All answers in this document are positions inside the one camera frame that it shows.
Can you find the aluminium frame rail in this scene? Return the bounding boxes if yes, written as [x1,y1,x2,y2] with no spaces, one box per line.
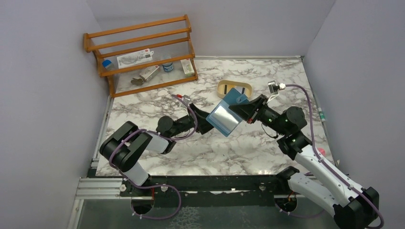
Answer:
[75,178,123,200]

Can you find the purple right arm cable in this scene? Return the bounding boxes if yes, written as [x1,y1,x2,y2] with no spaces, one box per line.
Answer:
[275,83,385,229]

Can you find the beige oval tray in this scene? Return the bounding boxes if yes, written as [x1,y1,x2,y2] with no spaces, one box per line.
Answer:
[216,80,253,98]

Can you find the blue white eraser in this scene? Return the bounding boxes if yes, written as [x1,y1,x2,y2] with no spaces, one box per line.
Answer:
[102,60,116,71]

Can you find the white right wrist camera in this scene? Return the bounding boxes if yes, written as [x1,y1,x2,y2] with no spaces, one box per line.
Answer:
[267,81,286,102]

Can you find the pink capped iridescent bottle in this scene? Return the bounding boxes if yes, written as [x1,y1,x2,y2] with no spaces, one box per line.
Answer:
[318,148,326,156]

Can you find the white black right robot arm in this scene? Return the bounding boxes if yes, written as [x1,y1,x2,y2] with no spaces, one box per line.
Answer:
[229,95,379,229]

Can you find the blue leather card holder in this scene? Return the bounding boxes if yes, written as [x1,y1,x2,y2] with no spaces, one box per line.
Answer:
[206,89,249,137]

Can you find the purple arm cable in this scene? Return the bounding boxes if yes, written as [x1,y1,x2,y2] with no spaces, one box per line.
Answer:
[275,83,385,229]
[108,94,199,221]

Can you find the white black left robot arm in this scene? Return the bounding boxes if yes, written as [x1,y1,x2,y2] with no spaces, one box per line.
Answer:
[99,104,213,186]

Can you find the yellow grey card in tray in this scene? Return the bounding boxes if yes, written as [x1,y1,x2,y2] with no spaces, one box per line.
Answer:
[224,84,246,94]

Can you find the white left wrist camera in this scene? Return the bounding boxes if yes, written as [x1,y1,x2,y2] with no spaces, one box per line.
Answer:
[177,94,191,110]

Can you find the wooden tiered shelf rack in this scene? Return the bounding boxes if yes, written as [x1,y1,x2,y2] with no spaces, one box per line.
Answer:
[83,14,198,98]

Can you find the blue white small jar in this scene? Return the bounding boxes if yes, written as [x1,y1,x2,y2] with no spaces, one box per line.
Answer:
[162,62,174,72]

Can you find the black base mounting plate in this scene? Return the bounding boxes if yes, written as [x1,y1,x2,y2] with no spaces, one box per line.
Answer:
[102,175,299,209]

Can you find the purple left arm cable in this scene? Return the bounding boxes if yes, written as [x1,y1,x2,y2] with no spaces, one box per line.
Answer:
[108,94,199,221]

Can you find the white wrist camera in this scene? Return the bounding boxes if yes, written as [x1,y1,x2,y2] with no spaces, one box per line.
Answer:
[177,94,191,110]
[267,81,286,102]

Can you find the white blister pack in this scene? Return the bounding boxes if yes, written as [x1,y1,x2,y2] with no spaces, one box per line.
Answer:
[117,49,154,69]

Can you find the green white small box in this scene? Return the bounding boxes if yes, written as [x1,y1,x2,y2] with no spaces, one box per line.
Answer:
[180,59,195,77]

